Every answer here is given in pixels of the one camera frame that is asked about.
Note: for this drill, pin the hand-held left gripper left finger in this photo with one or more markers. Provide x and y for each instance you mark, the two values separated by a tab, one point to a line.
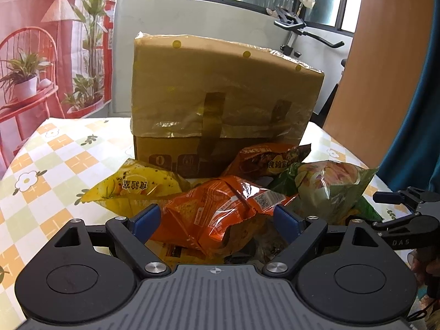
147	221

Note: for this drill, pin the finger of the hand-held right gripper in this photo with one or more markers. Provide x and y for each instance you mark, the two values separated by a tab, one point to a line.
395	197
402	222

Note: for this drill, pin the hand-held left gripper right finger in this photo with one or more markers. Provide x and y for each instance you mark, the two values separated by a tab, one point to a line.
284	222

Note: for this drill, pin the yellow snack bag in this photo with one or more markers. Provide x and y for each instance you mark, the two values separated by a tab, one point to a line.
137	187

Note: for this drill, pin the green snack bag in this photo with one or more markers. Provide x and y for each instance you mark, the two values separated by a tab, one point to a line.
326	185

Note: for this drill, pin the dark orange snack bag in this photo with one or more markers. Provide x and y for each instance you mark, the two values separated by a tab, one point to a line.
254	163

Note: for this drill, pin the brown cardboard box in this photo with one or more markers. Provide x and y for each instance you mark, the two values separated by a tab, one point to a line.
227	86

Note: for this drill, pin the person's right hand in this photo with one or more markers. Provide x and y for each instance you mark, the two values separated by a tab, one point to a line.
424	270

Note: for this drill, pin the blue curtain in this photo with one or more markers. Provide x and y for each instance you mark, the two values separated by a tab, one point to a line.
419	127

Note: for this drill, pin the checkered tablecloth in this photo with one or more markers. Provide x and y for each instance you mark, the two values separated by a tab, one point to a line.
51	165

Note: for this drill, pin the wooden board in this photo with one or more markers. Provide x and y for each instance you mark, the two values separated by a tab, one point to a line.
378	58

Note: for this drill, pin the black exercise bike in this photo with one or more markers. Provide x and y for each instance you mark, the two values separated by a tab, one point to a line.
302	31

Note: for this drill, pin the printed wall cloth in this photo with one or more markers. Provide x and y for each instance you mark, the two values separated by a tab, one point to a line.
51	48

